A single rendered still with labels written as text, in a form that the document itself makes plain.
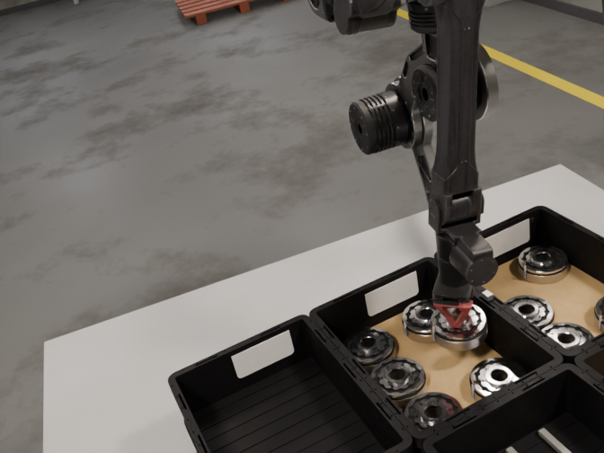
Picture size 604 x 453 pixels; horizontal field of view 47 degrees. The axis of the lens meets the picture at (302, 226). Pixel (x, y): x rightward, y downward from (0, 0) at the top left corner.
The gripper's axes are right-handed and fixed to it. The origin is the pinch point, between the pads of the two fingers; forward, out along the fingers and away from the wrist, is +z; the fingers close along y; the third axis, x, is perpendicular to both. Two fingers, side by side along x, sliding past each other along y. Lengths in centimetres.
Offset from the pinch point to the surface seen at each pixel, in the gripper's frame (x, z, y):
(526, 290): -10.1, 11.0, 21.3
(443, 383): 1.9, 10.1, -8.1
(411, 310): 11.5, 7.7, 8.1
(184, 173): 209, 107, 213
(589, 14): -14, 106, 452
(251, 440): 33.2, 10.2, -28.0
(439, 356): 4.1, 10.4, -1.2
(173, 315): 80, 26, 16
